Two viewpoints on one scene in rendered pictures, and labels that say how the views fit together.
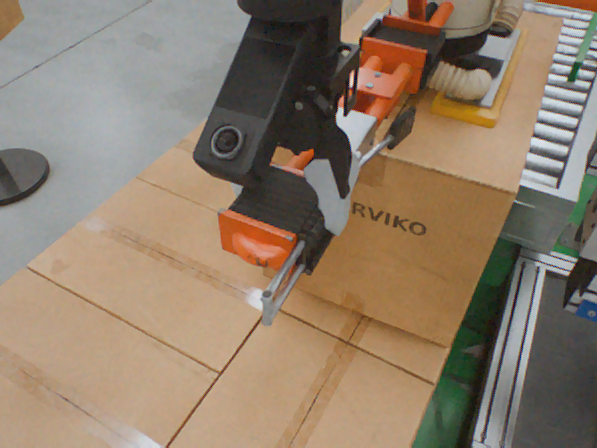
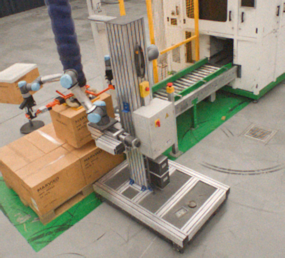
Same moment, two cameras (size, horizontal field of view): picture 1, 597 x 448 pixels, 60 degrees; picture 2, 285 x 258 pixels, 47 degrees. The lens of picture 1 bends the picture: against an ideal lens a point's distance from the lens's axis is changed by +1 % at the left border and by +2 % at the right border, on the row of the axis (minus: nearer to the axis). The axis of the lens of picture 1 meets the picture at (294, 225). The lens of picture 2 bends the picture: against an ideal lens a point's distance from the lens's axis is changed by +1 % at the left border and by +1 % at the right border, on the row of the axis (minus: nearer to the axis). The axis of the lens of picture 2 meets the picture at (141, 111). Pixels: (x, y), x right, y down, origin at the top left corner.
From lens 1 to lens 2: 3.09 m
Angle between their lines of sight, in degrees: 22
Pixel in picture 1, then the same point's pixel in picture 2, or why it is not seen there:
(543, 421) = (116, 179)
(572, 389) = (127, 175)
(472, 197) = (67, 118)
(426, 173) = (63, 115)
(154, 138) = not seen: hidden behind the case
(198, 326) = (46, 147)
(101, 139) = not seen: hidden behind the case
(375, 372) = (71, 156)
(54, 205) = not seen: hidden behind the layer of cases
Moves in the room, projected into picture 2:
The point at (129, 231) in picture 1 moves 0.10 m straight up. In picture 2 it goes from (43, 132) to (41, 126)
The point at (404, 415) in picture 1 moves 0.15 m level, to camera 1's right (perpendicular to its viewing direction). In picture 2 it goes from (71, 161) to (83, 162)
